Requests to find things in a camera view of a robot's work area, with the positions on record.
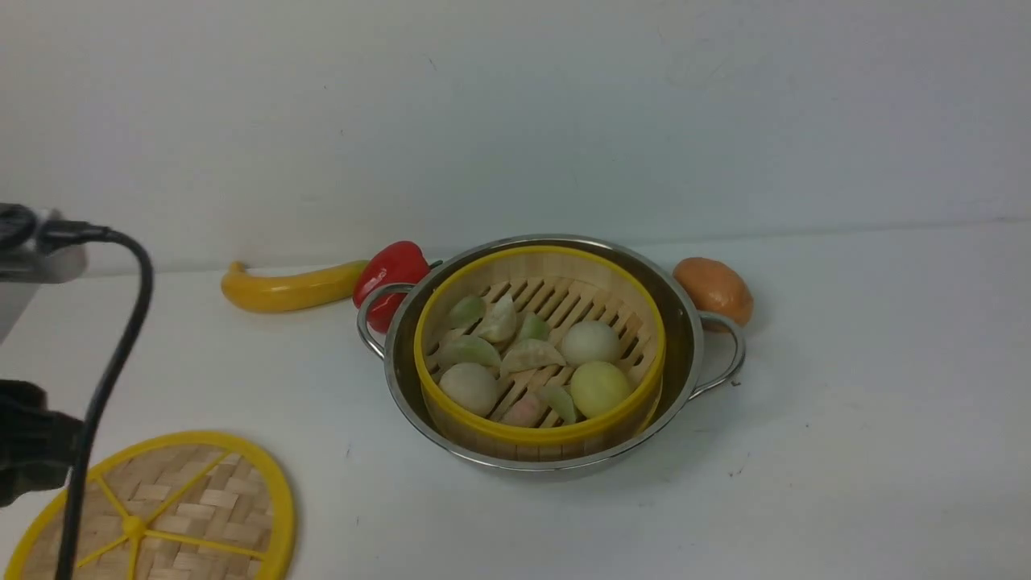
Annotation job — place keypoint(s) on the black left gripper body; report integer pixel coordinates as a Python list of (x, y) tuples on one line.
[(38, 445)]

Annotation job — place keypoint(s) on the woven bamboo steamer lid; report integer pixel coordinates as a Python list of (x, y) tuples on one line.
[(189, 505)]

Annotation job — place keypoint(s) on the bamboo steamer basket yellow rim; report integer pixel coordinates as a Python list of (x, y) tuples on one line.
[(564, 286)]

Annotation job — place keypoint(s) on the stainless steel pot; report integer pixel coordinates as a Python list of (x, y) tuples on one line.
[(704, 350)]

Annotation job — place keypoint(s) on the yellow toy banana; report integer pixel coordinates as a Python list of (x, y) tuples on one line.
[(290, 293)]

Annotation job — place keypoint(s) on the red toy bell pepper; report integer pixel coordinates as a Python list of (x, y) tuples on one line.
[(402, 262)]

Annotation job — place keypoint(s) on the white toy bun lower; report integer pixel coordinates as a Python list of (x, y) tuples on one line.
[(472, 387)]

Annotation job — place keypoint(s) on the white toy bun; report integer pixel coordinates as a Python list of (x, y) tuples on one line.
[(588, 341), (472, 387)]

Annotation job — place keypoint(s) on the pale green dumpling top left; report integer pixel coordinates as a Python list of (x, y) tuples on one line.
[(467, 311)]

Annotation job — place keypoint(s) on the white dumpling upright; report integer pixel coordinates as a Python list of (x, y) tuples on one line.
[(500, 322)]

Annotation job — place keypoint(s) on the pink toy dumpling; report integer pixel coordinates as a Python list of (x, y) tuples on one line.
[(526, 412)]

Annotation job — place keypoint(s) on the cream dumpling centre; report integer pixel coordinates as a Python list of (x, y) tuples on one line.
[(529, 354)]

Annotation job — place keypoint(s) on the small green dumpling centre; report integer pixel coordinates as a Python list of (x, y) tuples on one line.
[(533, 327)]

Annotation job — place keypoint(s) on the green dumpling bottom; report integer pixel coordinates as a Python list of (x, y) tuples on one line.
[(560, 401)]

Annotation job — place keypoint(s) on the white toy bun upper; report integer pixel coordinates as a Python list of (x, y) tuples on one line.
[(588, 341)]

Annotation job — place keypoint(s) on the yellow toy bun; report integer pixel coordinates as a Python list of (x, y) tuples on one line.
[(598, 387)]

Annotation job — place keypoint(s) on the brown toy potato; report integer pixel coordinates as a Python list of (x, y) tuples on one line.
[(715, 287)]

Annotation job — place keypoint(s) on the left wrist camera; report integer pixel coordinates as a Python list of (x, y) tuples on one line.
[(27, 257)]

